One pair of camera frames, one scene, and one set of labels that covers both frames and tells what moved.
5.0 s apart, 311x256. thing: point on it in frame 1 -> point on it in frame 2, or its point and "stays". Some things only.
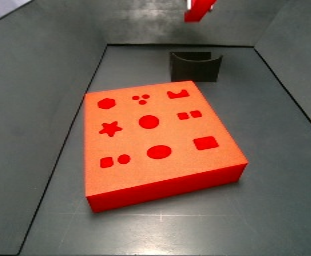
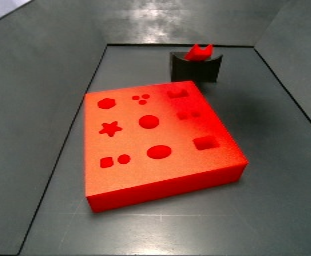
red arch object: (200, 10) -> (199, 54)
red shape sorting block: (156, 146) stays
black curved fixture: (195, 66) stays
